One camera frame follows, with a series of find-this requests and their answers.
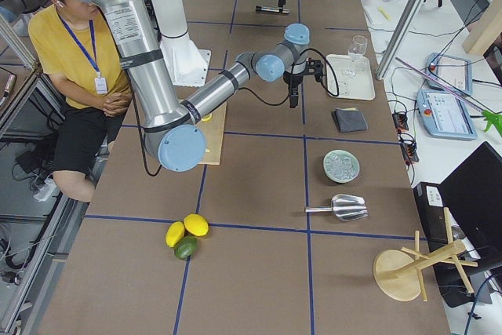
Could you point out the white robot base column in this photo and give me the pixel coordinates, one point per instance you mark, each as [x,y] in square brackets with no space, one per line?
[187,65]

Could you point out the yellow lemon slice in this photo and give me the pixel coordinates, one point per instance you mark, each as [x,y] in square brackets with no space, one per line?
[207,118]

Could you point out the yellow lemon right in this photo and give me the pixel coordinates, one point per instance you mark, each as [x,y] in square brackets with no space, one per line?
[196,224]

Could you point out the yellow lemon left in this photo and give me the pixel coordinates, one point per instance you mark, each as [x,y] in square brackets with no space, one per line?
[174,234]

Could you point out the cream bear tray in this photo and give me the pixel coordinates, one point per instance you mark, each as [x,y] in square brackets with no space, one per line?
[357,87]

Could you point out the grey folded cloth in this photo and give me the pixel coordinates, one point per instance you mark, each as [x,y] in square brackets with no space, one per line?
[349,120]

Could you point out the clear wine glass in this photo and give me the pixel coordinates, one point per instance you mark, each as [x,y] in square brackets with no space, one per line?
[356,51]

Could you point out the green bowl of ice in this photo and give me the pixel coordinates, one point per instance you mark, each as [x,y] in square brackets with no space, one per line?
[341,166]

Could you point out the bamboo cutting board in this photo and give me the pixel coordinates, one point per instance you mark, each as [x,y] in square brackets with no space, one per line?
[213,131]

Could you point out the metal ice scoop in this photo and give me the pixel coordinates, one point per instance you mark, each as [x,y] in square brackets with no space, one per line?
[344,207]

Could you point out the near teach pendant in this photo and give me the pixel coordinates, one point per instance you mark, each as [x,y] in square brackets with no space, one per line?
[445,116]

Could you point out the teach pendant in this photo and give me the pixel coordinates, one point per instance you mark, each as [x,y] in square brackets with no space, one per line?
[445,116]
[450,70]

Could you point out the far teach pendant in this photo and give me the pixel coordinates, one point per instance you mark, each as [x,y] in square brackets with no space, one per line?
[450,70]

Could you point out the green lime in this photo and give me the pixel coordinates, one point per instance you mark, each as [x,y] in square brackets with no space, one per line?
[186,247]

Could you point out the green spray bottle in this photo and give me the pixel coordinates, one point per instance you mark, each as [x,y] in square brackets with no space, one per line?
[492,119]

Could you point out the black laptop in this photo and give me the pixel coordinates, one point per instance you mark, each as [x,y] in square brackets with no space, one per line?
[472,193]

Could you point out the wooden mug tree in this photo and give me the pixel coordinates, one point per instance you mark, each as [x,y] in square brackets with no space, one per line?
[399,275]

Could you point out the person in yellow shirt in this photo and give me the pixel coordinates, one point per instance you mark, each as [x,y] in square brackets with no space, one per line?
[76,50]

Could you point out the aluminium frame post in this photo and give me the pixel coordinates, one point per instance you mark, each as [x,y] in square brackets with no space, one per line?
[411,9]

